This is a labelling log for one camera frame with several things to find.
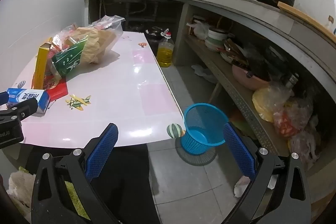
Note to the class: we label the person's dark trousers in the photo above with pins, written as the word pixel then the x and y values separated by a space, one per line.
pixel 131 182

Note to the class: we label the red snack bag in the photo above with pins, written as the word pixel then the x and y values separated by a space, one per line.
pixel 59 90

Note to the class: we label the clear bag with red contents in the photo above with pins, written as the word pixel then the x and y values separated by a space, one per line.
pixel 288 121

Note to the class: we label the black pan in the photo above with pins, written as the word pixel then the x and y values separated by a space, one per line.
pixel 262 66

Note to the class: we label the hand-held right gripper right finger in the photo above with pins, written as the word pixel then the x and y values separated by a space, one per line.
pixel 239 150

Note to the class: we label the grey concrete kitchen counter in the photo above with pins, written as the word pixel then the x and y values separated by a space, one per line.
pixel 236 3

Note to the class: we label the blue white toothpaste box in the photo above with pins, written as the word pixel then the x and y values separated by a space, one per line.
pixel 26 98

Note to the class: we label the blue mesh wastebasket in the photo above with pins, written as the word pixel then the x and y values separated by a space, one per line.
pixel 199 134

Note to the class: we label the fluffy seat cushion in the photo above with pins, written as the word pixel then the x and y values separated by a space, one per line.
pixel 18 187

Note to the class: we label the crumpled white bag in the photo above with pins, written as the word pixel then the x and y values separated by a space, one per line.
pixel 203 72

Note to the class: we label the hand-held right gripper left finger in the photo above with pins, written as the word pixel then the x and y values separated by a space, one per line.
pixel 102 153

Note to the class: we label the pink basin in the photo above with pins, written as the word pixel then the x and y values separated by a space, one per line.
pixel 249 81

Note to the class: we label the crumpled white tissue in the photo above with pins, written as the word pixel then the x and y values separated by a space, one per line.
pixel 240 187

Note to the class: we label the wooden cutting board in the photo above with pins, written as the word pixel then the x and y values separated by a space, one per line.
pixel 307 18

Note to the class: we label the grey lower shelf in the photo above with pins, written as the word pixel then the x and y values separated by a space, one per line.
pixel 223 69

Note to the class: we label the clear red printed wrapper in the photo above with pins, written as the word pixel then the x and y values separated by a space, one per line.
pixel 67 32

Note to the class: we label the yellow cardboard box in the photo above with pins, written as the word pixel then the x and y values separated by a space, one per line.
pixel 42 69

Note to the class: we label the stack of white bowls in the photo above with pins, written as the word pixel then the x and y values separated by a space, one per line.
pixel 215 39

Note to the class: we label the cooking oil bottle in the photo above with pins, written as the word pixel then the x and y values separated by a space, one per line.
pixel 165 56

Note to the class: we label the pile of brown utensils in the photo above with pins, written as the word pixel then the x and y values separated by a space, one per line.
pixel 233 50

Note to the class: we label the yellow plastic bag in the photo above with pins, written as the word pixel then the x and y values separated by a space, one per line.
pixel 265 103

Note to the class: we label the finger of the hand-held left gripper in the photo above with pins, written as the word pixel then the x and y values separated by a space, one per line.
pixel 4 98
pixel 23 109

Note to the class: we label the white plastic bag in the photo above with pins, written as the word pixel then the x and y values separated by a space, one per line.
pixel 200 29

